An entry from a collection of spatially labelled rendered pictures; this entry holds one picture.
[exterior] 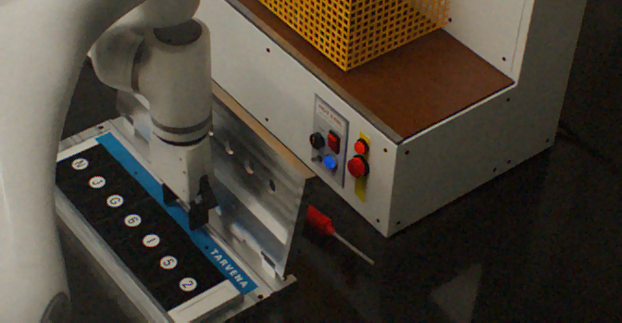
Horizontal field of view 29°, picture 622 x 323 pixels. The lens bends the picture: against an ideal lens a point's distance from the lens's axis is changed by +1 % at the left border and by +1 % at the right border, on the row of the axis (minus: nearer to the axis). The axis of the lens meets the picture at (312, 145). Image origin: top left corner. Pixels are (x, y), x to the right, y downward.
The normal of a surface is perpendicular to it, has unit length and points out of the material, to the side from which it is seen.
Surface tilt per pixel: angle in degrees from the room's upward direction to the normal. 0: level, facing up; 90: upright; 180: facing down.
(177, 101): 90
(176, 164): 89
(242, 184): 79
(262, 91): 90
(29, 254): 44
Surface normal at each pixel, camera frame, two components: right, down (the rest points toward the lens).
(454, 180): 0.61, 0.55
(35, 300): 0.73, -0.16
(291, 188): -0.77, 0.24
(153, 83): -0.41, 0.55
